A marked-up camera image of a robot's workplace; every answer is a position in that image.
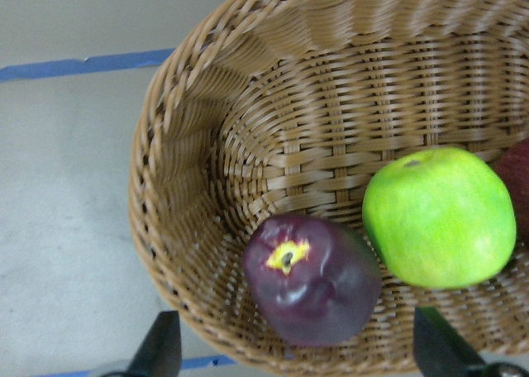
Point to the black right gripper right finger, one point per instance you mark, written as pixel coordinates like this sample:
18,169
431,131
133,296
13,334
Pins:
439,350

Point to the green apple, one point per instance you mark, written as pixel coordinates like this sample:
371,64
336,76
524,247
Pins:
440,218

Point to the dark red apple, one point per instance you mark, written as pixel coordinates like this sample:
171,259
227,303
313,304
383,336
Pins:
316,282

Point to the red yellow apple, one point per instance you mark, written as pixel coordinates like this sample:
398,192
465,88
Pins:
512,168

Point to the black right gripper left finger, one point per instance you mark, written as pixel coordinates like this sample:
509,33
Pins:
160,353

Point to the wicker basket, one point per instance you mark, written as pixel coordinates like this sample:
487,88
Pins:
292,105

